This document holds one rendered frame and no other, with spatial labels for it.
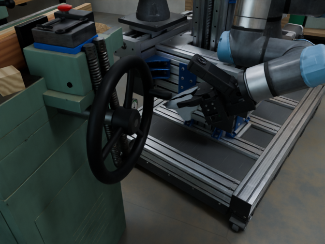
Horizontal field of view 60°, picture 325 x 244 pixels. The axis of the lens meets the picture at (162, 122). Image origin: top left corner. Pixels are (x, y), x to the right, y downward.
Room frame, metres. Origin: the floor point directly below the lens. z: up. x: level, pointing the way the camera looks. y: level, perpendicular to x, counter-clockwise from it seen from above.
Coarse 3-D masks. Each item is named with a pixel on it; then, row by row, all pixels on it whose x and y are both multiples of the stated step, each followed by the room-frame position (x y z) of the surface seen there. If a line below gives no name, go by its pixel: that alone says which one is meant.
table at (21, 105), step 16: (112, 32) 0.84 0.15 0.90; (32, 80) 0.53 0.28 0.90; (0, 96) 0.47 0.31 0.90; (16, 96) 0.47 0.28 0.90; (32, 96) 0.51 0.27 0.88; (48, 96) 0.52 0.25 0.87; (64, 96) 0.52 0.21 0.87; (80, 96) 0.52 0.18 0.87; (0, 112) 0.43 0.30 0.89; (16, 112) 0.46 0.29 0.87; (32, 112) 0.49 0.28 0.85; (80, 112) 0.50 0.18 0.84; (0, 128) 0.42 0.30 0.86
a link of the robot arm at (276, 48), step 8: (272, 40) 0.62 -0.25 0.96; (280, 40) 0.61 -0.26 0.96; (288, 40) 0.61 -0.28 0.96; (296, 40) 0.63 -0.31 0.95; (304, 40) 0.62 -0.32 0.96; (272, 48) 0.60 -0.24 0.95; (280, 48) 0.59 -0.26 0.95; (288, 48) 0.58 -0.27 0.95; (264, 56) 0.59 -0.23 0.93; (272, 56) 0.59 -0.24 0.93; (280, 56) 0.58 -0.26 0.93
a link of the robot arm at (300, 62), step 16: (304, 48) 0.51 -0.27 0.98; (320, 48) 0.49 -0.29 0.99; (272, 64) 0.51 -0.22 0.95; (288, 64) 0.49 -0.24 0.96; (304, 64) 0.48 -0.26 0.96; (320, 64) 0.47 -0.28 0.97; (272, 80) 0.49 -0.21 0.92; (288, 80) 0.48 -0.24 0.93; (304, 80) 0.47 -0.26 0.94; (320, 80) 0.46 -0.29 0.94
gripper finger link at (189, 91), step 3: (195, 87) 0.61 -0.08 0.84; (189, 90) 0.61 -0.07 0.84; (192, 90) 0.60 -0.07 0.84; (195, 90) 0.59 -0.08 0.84; (180, 93) 0.61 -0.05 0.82; (183, 93) 0.60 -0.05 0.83; (186, 93) 0.59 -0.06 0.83; (189, 93) 0.59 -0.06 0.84; (192, 93) 0.58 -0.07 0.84; (177, 96) 0.60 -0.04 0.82; (180, 96) 0.60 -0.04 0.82; (183, 96) 0.60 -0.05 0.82; (171, 99) 0.60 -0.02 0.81; (174, 99) 0.60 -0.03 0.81; (192, 111) 0.60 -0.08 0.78
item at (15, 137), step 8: (40, 112) 0.51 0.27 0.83; (48, 112) 0.53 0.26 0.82; (56, 112) 0.56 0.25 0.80; (32, 120) 0.49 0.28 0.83; (40, 120) 0.51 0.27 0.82; (16, 128) 0.45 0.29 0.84; (24, 128) 0.46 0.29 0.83; (32, 128) 0.48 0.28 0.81; (8, 136) 0.43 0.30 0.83; (16, 136) 0.44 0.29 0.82; (24, 136) 0.46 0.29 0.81; (0, 144) 0.41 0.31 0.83; (8, 144) 0.42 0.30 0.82; (16, 144) 0.44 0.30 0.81; (0, 152) 0.40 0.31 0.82; (8, 152) 0.41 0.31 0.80
